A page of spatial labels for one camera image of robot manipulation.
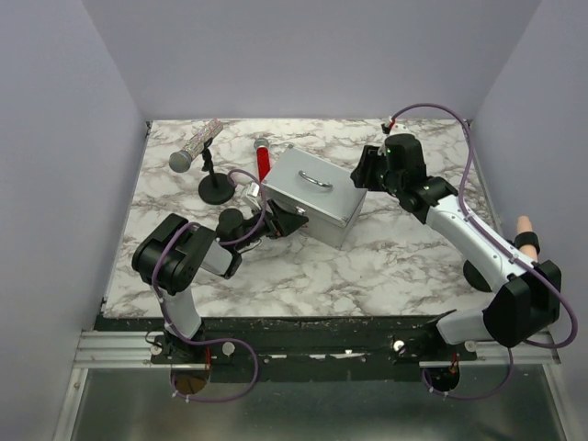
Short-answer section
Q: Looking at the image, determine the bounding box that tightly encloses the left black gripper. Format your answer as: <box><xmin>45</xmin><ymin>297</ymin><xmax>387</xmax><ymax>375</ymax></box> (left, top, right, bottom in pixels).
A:
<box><xmin>235</xmin><ymin>198</ymin><xmax>309</xmax><ymax>252</ymax></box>

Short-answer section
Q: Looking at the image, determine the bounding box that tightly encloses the grey metal case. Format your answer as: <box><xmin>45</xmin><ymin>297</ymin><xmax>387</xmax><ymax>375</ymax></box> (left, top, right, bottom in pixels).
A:
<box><xmin>263</xmin><ymin>147</ymin><xmax>367</xmax><ymax>249</ymax></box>

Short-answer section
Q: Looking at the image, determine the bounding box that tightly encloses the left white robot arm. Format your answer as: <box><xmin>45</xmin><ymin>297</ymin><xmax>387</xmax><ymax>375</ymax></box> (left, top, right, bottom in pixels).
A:
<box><xmin>131</xmin><ymin>200</ymin><xmax>309</xmax><ymax>363</ymax></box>

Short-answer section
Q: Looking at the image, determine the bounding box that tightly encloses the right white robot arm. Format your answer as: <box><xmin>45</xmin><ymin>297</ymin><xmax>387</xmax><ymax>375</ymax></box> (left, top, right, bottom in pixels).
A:
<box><xmin>351</xmin><ymin>133</ymin><xmax>561</xmax><ymax>360</ymax></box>

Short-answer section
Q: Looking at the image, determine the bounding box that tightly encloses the red glitter microphone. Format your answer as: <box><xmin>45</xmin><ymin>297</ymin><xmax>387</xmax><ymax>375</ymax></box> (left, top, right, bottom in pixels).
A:
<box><xmin>254</xmin><ymin>138</ymin><xmax>271</xmax><ymax>181</ymax></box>

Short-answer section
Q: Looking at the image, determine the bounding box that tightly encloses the silver glitter microphone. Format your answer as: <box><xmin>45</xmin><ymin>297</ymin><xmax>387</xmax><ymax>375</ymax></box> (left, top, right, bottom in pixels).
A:
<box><xmin>168</xmin><ymin>119</ymin><xmax>224</xmax><ymax>174</ymax></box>

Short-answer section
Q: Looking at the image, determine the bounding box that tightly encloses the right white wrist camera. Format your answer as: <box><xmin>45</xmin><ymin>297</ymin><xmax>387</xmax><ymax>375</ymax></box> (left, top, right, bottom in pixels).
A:
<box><xmin>380</xmin><ymin>120</ymin><xmax>411</xmax><ymax>137</ymax></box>

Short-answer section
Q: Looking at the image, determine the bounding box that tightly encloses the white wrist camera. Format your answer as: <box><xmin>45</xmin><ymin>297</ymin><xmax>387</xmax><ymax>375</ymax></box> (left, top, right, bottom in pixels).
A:
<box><xmin>242</xmin><ymin>182</ymin><xmax>263</xmax><ymax>212</ymax></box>
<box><xmin>380</xmin><ymin>120</ymin><xmax>411</xmax><ymax>137</ymax></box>

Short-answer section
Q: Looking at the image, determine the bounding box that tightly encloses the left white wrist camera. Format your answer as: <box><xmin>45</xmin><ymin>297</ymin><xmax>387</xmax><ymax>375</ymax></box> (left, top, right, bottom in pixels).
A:
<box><xmin>242</xmin><ymin>182</ymin><xmax>263</xmax><ymax>212</ymax></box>

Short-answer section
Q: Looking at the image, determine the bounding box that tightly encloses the black mounting rail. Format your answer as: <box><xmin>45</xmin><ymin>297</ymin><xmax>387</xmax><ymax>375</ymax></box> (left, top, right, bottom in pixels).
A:
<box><xmin>94</xmin><ymin>314</ymin><xmax>537</xmax><ymax>382</ymax></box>

